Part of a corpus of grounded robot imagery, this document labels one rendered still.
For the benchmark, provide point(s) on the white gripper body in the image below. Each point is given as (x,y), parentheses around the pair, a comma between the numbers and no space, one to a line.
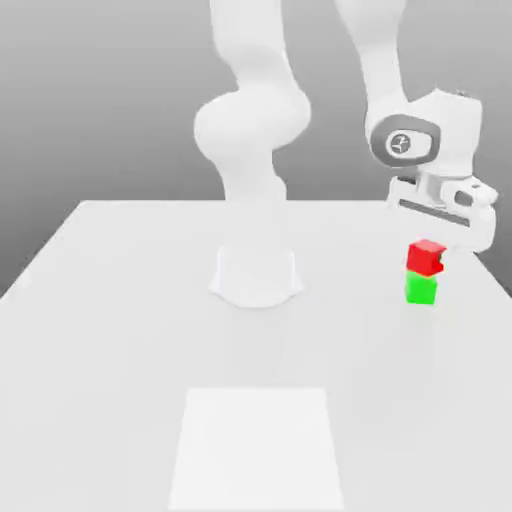
(478,234)

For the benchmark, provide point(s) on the small red cube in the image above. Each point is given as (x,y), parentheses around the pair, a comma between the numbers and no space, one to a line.
(422,258)

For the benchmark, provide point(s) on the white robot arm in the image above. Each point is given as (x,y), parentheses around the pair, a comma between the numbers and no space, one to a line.
(252,132)

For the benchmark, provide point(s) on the small green cube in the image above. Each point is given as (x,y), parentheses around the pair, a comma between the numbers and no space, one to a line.
(420,288)

